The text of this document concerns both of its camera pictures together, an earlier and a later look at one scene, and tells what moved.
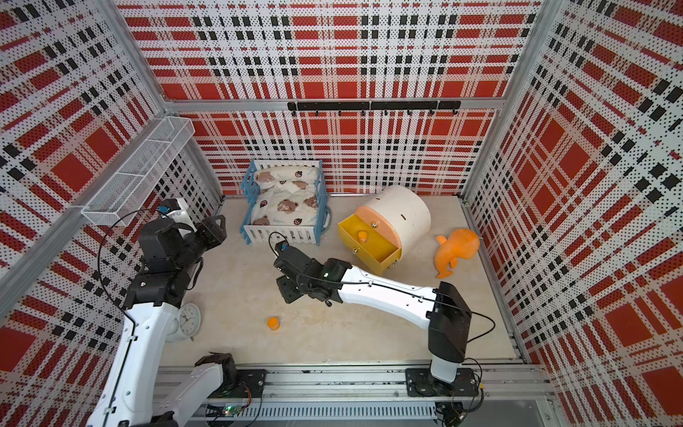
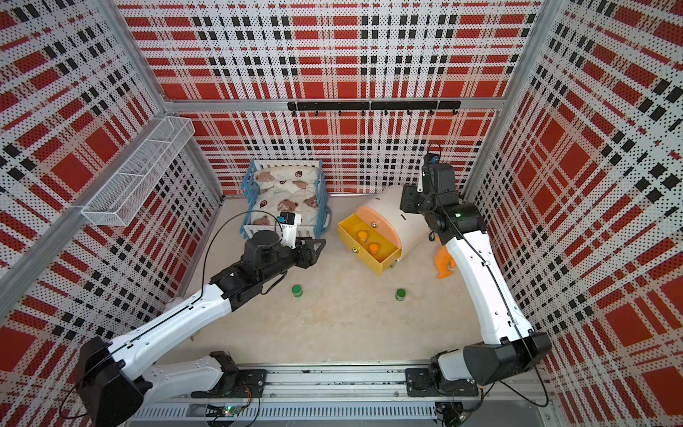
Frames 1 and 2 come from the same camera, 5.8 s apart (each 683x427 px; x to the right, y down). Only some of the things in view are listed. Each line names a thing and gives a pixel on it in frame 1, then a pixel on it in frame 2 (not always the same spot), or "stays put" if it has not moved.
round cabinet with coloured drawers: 397,219 stays put
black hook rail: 386,105 stays put
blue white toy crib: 285,202 stays put
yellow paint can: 363,237 stays put
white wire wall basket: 124,195 stays put
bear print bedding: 286,196 stays put
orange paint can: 273,323 to 373,248
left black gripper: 214,235 to 305,252
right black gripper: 284,285 to 409,195
